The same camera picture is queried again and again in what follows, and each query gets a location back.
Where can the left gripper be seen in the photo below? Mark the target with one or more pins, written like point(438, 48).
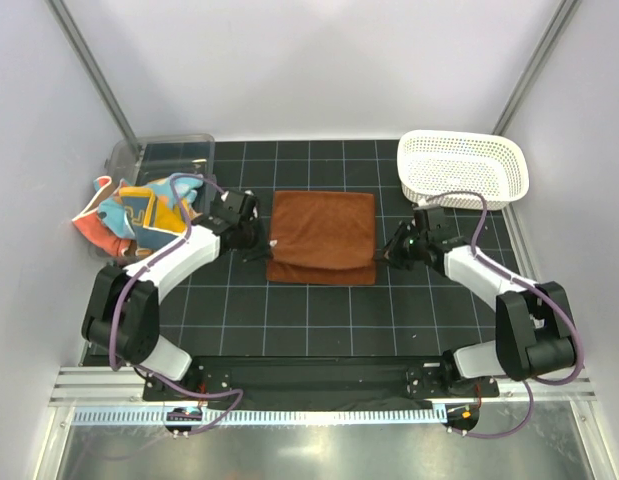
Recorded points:
point(262, 254)

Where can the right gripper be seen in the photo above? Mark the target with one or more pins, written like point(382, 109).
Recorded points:
point(393, 246)

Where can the brown towel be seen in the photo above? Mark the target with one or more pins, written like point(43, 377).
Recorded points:
point(322, 238)

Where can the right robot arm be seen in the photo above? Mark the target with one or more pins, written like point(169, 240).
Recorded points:
point(535, 335)

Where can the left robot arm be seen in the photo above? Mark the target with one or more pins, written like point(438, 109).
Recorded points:
point(123, 312)

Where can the black grid mat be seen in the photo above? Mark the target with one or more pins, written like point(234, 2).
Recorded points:
point(229, 308)

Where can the white perforated basket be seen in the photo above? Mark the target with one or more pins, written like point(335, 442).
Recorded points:
point(460, 168)

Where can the clear plastic bin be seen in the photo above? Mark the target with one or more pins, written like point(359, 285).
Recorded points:
point(160, 157)

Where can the blue and orange towel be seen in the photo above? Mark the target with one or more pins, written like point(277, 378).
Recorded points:
point(150, 216)

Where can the salmon pink towel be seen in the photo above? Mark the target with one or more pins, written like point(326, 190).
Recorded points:
point(91, 227)

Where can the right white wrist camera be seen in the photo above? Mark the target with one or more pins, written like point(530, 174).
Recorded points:
point(422, 205)

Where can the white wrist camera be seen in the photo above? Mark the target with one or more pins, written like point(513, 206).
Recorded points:
point(250, 205)
point(422, 205)

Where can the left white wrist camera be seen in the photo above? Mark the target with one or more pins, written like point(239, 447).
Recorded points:
point(250, 205)

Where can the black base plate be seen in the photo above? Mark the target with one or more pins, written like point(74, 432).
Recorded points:
point(286, 382)

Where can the white slotted cable duct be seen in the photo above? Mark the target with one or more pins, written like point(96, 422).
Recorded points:
point(172, 416)

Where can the aluminium rail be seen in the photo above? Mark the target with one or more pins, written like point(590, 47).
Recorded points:
point(101, 386)

